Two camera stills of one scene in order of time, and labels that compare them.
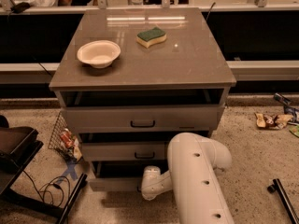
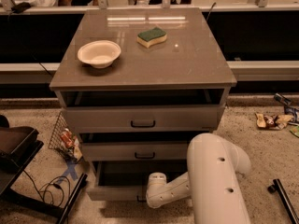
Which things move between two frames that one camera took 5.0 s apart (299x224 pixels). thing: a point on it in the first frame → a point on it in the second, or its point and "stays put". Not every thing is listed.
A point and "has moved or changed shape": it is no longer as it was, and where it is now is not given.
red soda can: x=66 y=137 stays put
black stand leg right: x=277 y=187 stays put
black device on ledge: x=20 y=7 stays put
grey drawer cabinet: x=130 y=80 stays put
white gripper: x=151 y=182 → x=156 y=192
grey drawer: x=121 y=175 has moved or changed shape
